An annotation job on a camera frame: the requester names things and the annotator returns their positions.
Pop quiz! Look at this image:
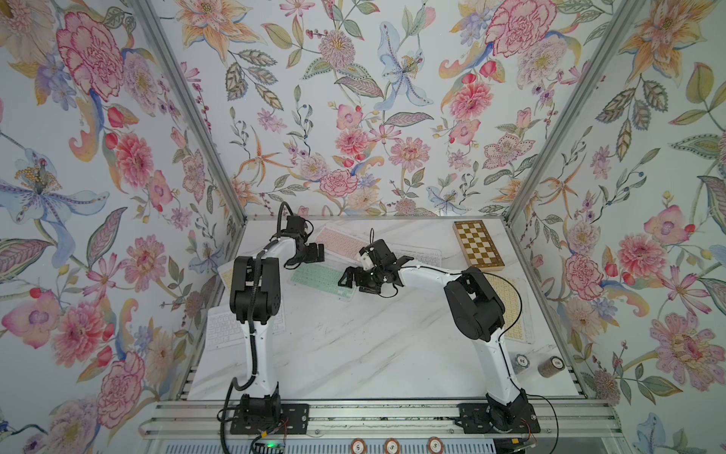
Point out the aluminium frame post right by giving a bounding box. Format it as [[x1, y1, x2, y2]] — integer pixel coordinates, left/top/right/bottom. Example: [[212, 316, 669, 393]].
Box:
[[502, 1, 641, 227]]

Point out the wooden chessboard box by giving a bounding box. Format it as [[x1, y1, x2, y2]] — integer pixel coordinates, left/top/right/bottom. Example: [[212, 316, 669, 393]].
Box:
[[453, 221, 505, 272]]

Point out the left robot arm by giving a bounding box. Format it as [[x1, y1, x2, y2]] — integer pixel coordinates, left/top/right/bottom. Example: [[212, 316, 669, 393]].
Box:
[[229, 215, 324, 398]]

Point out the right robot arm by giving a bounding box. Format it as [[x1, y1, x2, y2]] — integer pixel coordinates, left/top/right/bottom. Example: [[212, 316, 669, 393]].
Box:
[[338, 239, 526, 408]]

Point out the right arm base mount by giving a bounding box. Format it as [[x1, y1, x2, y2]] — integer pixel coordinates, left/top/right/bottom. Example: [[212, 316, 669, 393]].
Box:
[[458, 389, 541, 435]]

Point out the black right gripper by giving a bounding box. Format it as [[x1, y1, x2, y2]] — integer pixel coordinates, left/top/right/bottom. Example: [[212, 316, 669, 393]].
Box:
[[337, 267, 386, 294]]

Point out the yellow keyboard far left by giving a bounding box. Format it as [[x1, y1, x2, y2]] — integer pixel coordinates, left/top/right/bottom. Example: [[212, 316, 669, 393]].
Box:
[[219, 264, 234, 291]]

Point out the aluminium front rail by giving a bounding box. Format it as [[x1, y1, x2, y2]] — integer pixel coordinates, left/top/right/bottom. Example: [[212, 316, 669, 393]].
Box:
[[139, 397, 623, 440]]

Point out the mint green keyboard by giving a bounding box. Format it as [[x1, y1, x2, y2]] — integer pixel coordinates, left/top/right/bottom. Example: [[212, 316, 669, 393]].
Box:
[[289, 262, 355, 302]]

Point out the aluminium frame post left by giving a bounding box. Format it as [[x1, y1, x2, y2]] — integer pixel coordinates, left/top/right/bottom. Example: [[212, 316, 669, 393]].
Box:
[[127, 0, 248, 225]]

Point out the aluminium frame post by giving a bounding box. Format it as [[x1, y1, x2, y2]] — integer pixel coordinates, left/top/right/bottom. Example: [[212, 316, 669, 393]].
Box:
[[502, 1, 641, 227], [127, 0, 248, 225]]

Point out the yellow keyboard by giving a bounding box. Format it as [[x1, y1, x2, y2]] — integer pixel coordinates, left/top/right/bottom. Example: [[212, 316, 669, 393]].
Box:
[[485, 274, 535, 344], [219, 264, 234, 291]]

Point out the yellow keyboard right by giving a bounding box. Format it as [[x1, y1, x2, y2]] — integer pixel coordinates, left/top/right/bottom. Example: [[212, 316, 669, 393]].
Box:
[[485, 274, 535, 344]]

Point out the white keyboard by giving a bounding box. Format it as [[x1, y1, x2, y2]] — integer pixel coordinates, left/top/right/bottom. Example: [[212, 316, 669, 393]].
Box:
[[204, 306, 287, 352], [391, 245, 442, 267]]

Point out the pink keyboard back left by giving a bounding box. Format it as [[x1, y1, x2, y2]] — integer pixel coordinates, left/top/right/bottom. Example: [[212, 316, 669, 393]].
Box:
[[313, 224, 369, 264]]

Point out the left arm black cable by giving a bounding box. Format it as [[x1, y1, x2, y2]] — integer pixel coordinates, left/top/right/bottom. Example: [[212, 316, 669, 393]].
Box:
[[276, 201, 296, 239]]

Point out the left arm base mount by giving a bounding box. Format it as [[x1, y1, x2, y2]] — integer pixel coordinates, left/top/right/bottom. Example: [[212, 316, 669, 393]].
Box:
[[226, 386, 310, 435]]

